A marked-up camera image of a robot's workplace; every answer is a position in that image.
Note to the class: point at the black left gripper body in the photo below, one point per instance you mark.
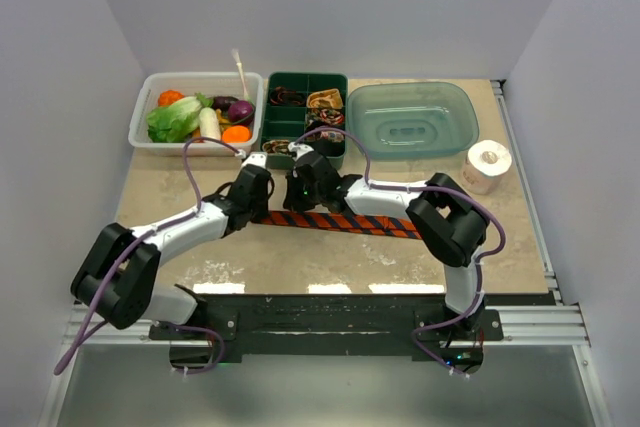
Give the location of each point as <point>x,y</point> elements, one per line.
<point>259,208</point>

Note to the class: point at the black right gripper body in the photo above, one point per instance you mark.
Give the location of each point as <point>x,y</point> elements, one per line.
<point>303,197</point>

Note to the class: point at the orange navy striped tie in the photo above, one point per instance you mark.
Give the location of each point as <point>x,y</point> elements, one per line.
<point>359,224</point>

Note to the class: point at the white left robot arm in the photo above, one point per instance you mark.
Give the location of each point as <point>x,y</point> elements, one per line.
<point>117,279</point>

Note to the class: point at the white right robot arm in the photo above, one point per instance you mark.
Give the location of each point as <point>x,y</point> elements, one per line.
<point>449,224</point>

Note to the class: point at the white toilet paper roll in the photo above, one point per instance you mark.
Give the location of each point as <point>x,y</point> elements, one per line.
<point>485,164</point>

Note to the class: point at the brown swirl rolled tie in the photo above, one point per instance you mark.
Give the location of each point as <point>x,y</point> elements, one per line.
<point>277,147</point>

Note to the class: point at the dark patterned rolled tie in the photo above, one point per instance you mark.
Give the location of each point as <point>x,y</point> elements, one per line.
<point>325,116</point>

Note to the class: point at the orange carrot slice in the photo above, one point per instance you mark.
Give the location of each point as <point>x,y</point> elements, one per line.
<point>236,134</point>

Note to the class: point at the green compartment box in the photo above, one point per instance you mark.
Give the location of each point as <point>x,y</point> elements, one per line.
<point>289,122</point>

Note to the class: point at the tan rolled tie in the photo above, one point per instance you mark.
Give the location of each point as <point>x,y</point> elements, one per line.
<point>325,99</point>

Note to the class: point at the white radish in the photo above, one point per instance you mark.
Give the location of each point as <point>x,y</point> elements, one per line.
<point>209,126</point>

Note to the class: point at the purple onion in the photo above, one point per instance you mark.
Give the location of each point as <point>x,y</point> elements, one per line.
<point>241,112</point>

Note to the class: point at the black orange rolled tie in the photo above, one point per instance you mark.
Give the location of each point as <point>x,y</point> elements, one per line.
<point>286,97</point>

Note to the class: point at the white plastic basket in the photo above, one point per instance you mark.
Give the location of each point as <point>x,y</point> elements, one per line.
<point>207,83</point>

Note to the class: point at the dark eggplant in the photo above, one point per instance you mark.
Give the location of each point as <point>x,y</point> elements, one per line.
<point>223,103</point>

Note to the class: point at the teal plastic tub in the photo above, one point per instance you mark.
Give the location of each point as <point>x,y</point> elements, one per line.
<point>409,121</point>

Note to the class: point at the green lettuce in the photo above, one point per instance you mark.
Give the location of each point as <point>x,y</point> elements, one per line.
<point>175,123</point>

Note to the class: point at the orange pumpkin toy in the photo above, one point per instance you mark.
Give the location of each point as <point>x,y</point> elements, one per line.
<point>169,97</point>

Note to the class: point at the white scallion stalk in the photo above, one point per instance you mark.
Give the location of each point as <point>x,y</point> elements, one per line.
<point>239,66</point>

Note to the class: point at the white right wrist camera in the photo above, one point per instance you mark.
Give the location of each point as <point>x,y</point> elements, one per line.
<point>297,150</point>

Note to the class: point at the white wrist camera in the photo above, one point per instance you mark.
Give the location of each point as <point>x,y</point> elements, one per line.
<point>297,150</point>
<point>256,159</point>

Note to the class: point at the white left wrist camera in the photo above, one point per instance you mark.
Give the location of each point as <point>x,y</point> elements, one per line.
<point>256,159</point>

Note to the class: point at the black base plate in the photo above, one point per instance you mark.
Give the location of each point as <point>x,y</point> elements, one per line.
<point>402,325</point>

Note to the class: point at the aluminium frame rail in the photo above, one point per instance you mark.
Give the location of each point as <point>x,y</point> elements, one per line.
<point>522,280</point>

